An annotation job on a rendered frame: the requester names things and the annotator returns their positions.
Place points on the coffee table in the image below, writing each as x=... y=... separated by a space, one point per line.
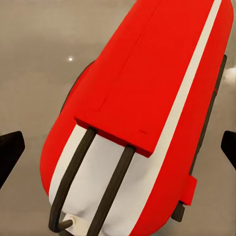
x=44 y=47

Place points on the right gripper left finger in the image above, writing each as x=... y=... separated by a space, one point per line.
x=11 y=148

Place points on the radio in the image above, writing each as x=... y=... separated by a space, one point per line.
x=119 y=158

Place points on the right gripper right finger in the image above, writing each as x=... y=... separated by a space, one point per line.
x=228 y=145

